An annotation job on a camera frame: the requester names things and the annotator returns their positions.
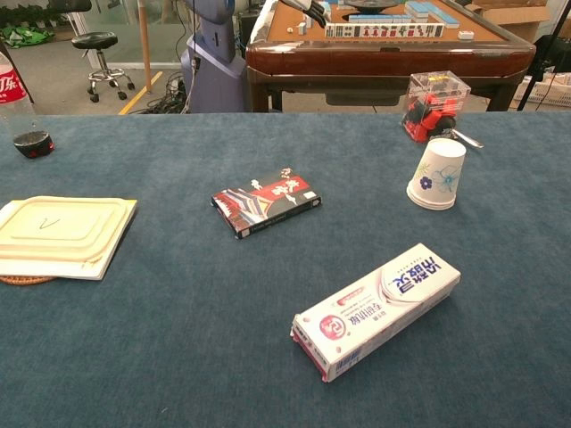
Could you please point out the white floral paper cup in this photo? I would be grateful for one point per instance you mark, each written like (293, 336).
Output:
(435, 178)

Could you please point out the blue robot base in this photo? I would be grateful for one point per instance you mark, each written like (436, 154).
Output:
(214, 80)

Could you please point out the black silver background robot hand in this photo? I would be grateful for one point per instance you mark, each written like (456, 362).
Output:
(314, 11)

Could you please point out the black red card box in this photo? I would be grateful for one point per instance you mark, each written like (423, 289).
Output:
(263, 203)

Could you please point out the white pink toothpaste box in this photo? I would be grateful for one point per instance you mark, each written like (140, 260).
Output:
(379, 307)

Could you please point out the blue tablecloth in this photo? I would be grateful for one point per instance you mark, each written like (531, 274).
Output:
(178, 334)

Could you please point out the red black toy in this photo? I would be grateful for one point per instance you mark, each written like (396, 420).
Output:
(426, 120)

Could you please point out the brown mahjong table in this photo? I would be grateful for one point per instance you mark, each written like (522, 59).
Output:
(383, 60)

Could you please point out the metal spoon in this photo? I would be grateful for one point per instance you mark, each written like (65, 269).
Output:
(468, 140)

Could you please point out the clear plastic box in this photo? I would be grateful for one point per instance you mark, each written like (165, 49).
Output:
(439, 87)

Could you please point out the row of face-up mahjong tiles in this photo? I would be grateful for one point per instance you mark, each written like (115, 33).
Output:
(383, 30)

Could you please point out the row of blue-backed mahjong tiles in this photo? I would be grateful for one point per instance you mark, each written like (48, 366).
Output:
(379, 18)

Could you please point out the wooden pole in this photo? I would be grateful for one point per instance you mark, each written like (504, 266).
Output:
(145, 49)

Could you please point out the cream plastic lid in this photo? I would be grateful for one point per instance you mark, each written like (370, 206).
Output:
(67, 271)
(58, 223)

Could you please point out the single mahjong tile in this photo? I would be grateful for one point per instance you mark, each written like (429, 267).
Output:
(465, 35)

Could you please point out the black swivel stool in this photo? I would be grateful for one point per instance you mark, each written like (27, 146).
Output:
(96, 41)

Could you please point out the black round cap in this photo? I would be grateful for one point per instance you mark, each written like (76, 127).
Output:
(32, 143)

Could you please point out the woven brown coaster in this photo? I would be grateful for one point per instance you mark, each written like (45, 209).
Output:
(27, 280)

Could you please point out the white plastic crate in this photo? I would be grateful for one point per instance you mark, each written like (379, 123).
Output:
(551, 91)

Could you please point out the black tripod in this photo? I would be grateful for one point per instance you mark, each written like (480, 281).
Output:
(540, 67)

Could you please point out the cardboard box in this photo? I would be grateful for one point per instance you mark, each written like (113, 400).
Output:
(513, 15)

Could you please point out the red label cola bottle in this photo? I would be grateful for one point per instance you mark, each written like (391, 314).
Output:
(11, 87)

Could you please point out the green bag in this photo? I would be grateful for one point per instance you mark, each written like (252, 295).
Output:
(24, 36)

